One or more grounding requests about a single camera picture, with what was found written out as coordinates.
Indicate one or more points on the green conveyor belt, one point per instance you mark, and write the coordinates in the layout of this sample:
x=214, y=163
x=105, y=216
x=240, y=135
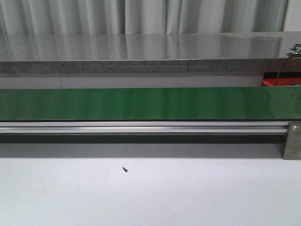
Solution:
x=219, y=103

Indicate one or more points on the aluminium conveyor side rail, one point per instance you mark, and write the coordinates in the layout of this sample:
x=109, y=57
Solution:
x=59, y=127

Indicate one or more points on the small green circuit board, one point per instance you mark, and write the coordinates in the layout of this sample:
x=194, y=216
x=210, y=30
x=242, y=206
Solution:
x=295, y=51

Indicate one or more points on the grey pleated curtain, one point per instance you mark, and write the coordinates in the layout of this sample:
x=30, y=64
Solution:
x=140, y=16

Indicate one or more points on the metal conveyor support bracket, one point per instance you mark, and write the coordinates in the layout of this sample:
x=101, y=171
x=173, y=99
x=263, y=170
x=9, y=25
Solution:
x=292, y=149

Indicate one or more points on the grey stone counter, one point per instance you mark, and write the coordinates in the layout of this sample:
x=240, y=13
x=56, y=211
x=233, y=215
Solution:
x=148, y=53

